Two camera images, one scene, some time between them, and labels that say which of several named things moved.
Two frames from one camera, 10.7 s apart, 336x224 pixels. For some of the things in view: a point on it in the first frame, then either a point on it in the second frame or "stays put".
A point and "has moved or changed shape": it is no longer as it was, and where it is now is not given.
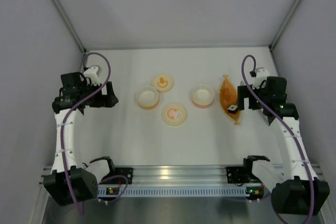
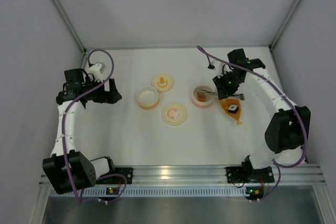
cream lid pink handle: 174,115 stays put
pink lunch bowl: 202,96 stays put
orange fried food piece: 227,94 has moved or changed shape
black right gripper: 247,95 → 223,87
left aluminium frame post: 62,10 stays put
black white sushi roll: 232,108 stays put
